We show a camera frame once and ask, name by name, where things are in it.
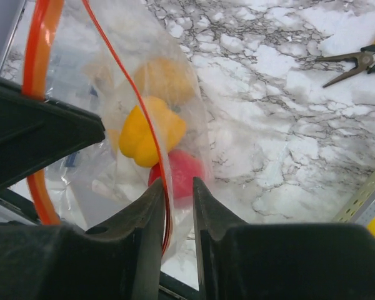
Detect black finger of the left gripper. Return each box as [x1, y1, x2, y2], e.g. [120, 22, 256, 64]
[0, 77, 105, 191]

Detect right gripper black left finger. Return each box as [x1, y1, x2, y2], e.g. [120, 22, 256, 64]
[0, 180, 165, 299]

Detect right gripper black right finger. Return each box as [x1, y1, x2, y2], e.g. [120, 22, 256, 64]
[193, 177, 375, 299]

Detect clear zip bag orange zipper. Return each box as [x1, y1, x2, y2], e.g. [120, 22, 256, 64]
[22, 1, 213, 260]

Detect red toy apple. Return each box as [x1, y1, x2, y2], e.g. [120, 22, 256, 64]
[147, 149, 207, 209]

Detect yellow toy bell pepper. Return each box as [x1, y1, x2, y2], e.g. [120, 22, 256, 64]
[117, 96, 188, 168]

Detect green perforated plastic basket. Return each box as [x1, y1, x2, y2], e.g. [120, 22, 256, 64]
[332, 171, 375, 226]

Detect orange yellow toy fruit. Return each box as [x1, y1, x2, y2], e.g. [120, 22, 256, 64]
[133, 57, 197, 105]

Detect clear plastic box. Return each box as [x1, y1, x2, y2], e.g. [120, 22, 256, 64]
[45, 46, 99, 182]

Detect yellow black needle-nose pliers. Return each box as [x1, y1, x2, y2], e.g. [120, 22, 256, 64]
[316, 40, 375, 88]

